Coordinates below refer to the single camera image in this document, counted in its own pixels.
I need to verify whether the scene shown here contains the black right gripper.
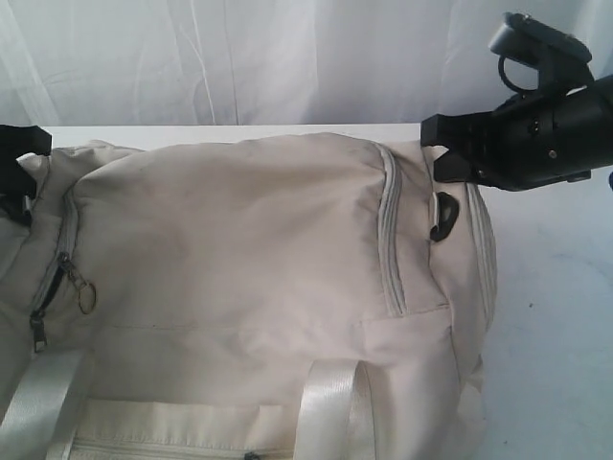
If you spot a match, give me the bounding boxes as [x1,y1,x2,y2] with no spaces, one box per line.
[420,93,576,194]

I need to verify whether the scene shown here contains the cream fabric duffel bag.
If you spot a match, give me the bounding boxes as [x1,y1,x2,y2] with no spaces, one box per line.
[1,133,496,459]

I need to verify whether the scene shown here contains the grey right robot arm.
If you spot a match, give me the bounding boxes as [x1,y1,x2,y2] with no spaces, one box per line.
[420,77,612,192]

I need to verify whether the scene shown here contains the white backdrop curtain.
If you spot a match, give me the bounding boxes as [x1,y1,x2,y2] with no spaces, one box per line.
[1,1,612,126]

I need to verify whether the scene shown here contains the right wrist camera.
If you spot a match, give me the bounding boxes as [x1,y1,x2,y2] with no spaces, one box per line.
[488,12,594,96]

